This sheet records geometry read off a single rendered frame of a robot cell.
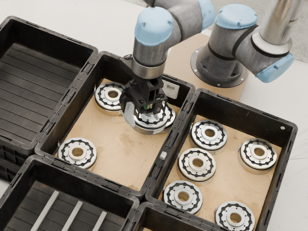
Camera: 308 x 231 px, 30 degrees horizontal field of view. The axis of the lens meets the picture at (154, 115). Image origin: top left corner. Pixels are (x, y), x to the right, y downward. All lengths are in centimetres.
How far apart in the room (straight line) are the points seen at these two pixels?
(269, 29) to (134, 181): 55
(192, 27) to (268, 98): 78
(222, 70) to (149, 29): 68
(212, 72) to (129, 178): 47
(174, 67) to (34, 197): 63
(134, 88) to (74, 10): 85
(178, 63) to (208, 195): 50
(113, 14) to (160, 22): 96
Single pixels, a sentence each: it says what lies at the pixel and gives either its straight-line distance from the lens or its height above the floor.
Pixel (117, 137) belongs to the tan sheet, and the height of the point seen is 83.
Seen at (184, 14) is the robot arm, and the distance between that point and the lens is 122.
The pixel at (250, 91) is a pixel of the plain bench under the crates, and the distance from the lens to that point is 196.
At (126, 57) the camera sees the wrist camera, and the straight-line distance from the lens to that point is 138.
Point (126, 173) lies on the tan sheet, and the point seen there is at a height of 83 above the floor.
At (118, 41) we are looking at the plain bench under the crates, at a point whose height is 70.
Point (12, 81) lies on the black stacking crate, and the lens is 173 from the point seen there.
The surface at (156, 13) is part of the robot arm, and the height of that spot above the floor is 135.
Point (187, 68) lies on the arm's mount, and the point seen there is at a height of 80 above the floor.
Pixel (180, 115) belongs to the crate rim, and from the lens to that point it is 154.
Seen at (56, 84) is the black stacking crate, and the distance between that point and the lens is 172.
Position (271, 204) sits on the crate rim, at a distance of 145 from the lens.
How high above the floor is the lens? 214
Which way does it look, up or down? 52 degrees down
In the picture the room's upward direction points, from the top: 11 degrees clockwise
